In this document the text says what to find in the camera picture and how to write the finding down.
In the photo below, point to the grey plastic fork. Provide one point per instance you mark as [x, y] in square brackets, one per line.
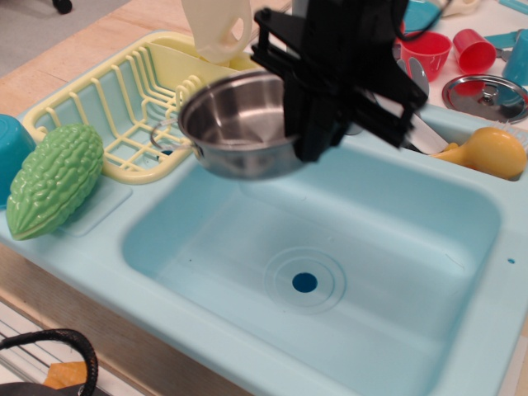
[414, 69]

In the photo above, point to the blue plastic cup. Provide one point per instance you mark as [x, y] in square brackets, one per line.
[515, 69]

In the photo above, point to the stainless steel pot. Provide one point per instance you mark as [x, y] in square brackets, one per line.
[235, 128]

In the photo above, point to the blue plastic utensil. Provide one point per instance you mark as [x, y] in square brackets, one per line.
[505, 40]

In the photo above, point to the blue plastic bowl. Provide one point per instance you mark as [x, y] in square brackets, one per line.
[16, 145]

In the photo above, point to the black chair wheel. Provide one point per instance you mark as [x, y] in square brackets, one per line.
[63, 7]

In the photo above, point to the steel pot lid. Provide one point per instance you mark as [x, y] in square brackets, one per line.
[486, 96]

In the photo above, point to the grey toy faucet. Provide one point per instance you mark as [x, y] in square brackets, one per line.
[299, 8]

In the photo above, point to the blue plastic plate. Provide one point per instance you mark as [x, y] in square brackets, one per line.
[421, 16]

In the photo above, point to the yellow plastic drying rack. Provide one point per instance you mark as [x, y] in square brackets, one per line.
[125, 96]

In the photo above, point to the cream plastic object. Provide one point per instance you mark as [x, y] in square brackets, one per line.
[458, 7]

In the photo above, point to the red plastic bowl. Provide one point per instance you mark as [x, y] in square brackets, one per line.
[430, 49]

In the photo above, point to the cream plastic jug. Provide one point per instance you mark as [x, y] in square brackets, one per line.
[221, 29]

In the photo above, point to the light blue toy sink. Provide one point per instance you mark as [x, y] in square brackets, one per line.
[376, 271]

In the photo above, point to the red plastic cup right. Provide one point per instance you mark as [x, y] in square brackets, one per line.
[474, 54]

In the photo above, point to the green toy bitter melon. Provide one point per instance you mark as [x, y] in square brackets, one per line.
[54, 180]

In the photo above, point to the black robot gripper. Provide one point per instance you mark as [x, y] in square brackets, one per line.
[338, 70]

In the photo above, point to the orange tape piece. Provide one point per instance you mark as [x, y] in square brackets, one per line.
[63, 375]

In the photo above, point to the white plastic knife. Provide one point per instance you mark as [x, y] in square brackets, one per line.
[424, 138]

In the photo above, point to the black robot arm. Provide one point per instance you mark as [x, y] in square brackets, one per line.
[338, 69]

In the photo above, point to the yellow dish brush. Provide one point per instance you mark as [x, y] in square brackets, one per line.
[499, 150]

